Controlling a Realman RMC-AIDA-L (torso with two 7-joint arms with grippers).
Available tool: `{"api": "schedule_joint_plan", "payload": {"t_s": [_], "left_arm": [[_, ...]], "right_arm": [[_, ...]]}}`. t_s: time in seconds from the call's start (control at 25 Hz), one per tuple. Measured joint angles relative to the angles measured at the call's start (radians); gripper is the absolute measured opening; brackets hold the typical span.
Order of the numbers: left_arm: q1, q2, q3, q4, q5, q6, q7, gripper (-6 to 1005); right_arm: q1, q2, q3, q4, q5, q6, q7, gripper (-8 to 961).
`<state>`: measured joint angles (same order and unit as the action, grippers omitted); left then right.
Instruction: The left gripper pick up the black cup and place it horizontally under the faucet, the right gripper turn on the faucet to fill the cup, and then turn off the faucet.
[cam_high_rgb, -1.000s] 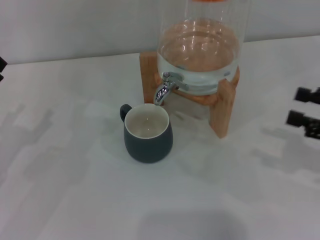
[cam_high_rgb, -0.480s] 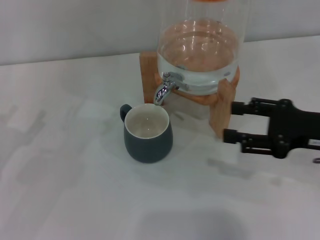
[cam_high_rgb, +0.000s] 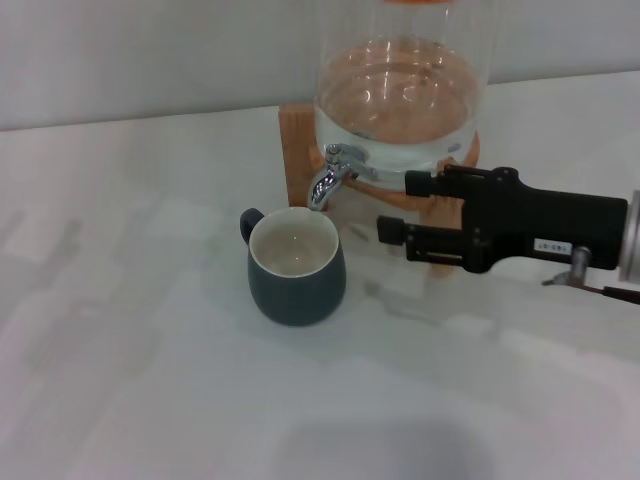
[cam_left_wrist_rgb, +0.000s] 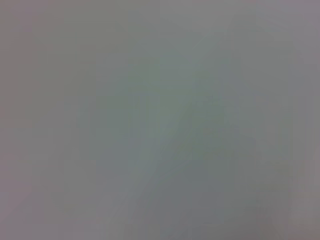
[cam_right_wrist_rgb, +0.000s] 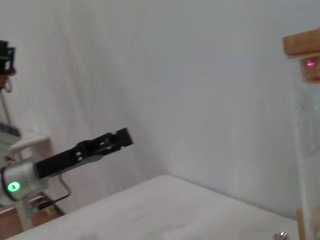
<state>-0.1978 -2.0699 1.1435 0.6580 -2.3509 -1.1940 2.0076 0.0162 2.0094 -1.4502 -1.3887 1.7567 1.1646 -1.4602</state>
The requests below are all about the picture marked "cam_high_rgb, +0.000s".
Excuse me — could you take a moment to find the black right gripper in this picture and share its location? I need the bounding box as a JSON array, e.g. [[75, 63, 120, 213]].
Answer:
[[376, 163, 630, 275]]

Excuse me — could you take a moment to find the chrome dispenser faucet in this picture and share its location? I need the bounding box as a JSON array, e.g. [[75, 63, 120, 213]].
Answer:
[[307, 143, 380, 212]]

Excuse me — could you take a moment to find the dark grey ceramic cup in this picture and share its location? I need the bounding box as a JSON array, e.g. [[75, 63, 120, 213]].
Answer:
[[239, 206, 348, 329]]

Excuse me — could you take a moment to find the glass water dispenser jar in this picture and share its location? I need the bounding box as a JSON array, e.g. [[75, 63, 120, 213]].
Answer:
[[312, 0, 501, 193]]

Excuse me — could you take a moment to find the wooden dispenser stand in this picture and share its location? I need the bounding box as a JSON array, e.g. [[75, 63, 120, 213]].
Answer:
[[278, 102, 482, 279]]

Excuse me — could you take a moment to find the right wrist cable with plug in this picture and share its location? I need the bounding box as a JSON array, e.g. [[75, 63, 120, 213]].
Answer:
[[542, 244, 640, 305]]

